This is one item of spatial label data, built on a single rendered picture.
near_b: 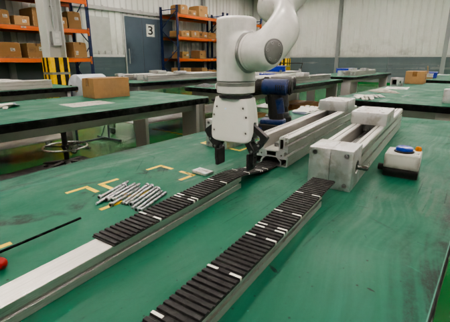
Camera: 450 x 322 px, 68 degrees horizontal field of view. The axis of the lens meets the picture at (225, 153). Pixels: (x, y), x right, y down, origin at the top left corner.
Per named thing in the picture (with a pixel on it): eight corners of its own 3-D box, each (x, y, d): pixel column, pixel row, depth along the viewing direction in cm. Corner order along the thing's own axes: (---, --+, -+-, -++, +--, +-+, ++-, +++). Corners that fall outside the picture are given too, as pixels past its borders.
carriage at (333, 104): (344, 118, 137) (346, 102, 135) (318, 116, 143) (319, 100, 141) (353, 113, 150) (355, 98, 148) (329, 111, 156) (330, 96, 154)
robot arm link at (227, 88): (207, 81, 73) (207, 95, 74) (242, 82, 68) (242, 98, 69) (228, 79, 79) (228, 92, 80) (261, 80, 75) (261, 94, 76)
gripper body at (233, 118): (207, 90, 74) (207, 140, 77) (247, 93, 68) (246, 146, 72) (226, 88, 80) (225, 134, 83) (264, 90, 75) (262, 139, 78)
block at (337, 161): (360, 195, 75) (365, 153, 72) (307, 183, 81) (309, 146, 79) (369, 183, 82) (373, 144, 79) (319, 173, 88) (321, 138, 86)
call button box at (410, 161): (416, 181, 83) (420, 156, 81) (374, 173, 88) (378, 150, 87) (419, 172, 90) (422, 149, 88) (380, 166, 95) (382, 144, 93)
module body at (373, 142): (358, 181, 83) (362, 147, 81) (319, 173, 88) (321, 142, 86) (400, 128, 147) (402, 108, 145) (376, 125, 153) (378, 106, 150)
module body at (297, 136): (286, 167, 93) (288, 138, 91) (255, 162, 98) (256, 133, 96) (355, 123, 158) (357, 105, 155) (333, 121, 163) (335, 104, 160)
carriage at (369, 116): (385, 134, 107) (388, 114, 105) (349, 131, 113) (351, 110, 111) (392, 126, 120) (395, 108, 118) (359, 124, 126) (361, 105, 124)
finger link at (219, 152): (206, 136, 80) (206, 163, 81) (217, 138, 78) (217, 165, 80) (213, 133, 82) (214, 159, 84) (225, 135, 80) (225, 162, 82)
